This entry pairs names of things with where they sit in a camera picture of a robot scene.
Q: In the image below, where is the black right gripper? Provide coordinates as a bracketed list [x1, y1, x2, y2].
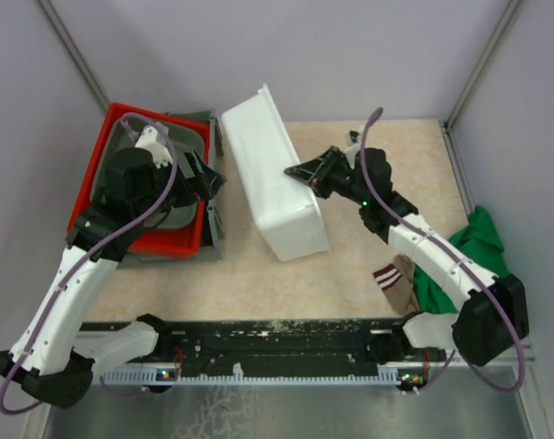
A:
[286, 146, 370, 207]

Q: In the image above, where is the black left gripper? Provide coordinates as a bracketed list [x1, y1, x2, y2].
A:
[133, 147, 226, 225]

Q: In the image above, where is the grey-green plastic tub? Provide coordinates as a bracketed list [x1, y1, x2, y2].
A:
[91, 118, 206, 230]

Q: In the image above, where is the large white plastic container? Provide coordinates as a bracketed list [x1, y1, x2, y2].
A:
[221, 84, 331, 262]

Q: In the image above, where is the red plastic crate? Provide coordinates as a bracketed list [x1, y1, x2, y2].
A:
[68, 102, 214, 259]

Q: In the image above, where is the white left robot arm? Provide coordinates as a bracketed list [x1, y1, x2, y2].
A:
[0, 141, 226, 415]

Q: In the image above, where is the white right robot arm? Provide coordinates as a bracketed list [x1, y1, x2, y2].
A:
[284, 146, 528, 367]

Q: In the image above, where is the grey plastic crate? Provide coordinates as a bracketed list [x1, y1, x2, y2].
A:
[121, 110, 224, 268]

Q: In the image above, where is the brown striped sock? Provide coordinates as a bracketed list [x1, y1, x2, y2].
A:
[373, 254, 421, 316]

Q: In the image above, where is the green cloth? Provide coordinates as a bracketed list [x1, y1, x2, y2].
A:
[412, 205, 510, 314]

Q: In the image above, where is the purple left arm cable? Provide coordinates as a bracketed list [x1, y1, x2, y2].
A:
[0, 112, 180, 416]

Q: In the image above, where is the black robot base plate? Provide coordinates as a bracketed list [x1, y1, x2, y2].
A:
[80, 318, 448, 394]

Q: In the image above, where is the grey slotted cable duct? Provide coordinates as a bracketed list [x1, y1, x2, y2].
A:
[102, 363, 401, 387]

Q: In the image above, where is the aluminium rail frame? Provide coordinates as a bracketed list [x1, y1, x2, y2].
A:
[440, 122, 535, 365]

